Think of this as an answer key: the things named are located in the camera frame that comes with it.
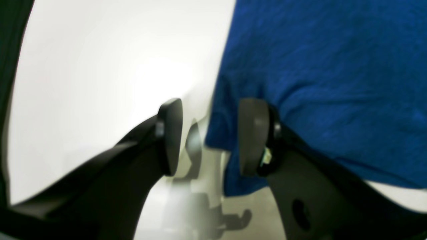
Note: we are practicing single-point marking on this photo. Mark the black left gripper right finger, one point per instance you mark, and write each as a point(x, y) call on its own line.
point(318, 199)

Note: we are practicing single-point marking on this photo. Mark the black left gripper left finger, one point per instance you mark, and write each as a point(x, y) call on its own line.
point(102, 199)

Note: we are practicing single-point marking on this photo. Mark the blue long-sleeve T-shirt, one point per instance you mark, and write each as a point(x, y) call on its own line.
point(348, 76)

